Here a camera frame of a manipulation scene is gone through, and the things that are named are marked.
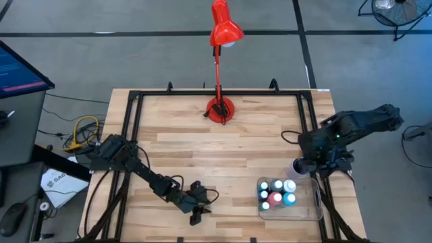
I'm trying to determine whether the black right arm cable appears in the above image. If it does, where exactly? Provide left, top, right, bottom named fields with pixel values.
left=280, top=130, right=304, bottom=145

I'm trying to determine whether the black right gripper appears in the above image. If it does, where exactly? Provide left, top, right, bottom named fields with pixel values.
left=294, top=130, right=348, bottom=180

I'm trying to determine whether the yellow cable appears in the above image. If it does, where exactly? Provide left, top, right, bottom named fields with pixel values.
left=62, top=115, right=100, bottom=152

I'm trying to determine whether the lavender plastic cup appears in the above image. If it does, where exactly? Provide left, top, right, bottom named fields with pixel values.
left=286, top=158, right=306, bottom=179

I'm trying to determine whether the black computer mouse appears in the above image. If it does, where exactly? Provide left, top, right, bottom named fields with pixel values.
left=0, top=202, right=28, bottom=237

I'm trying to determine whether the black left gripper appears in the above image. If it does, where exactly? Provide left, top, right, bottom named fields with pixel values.
left=175, top=190, right=213, bottom=226

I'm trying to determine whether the white paper sheet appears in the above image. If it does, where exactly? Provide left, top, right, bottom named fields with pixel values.
left=40, top=167, right=89, bottom=209

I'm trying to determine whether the computer monitor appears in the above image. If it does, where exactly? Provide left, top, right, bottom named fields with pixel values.
left=0, top=40, right=55, bottom=99

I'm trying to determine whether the black table frame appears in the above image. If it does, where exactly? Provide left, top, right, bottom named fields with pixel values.
left=79, top=80, right=371, bottom=243

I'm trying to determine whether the grey desk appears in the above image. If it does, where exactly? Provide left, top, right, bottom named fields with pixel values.
left=0, top=90, right=47, bottom=168

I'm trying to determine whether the red paint bottle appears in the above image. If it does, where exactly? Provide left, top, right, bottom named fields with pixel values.
left=268, top=191, right=284, bottom=207

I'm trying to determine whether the black side desk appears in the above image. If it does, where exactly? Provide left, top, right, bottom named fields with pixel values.
left=0, top=144, right=92, bottom=243

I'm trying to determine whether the clear plastic bin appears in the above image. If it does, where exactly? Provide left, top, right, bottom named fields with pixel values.
left=256, top=177, right=323, bottom=221

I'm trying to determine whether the black floor fan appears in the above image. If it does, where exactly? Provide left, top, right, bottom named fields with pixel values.
left=357, top=0, right=432, bottom=42

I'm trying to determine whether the light blue paint bottle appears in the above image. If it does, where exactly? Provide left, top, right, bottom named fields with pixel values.
left=282, top=192, right=297, bottom=207

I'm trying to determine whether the red desk lamp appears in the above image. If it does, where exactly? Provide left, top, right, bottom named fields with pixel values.
left=205, top=0, right=246, bottom=125

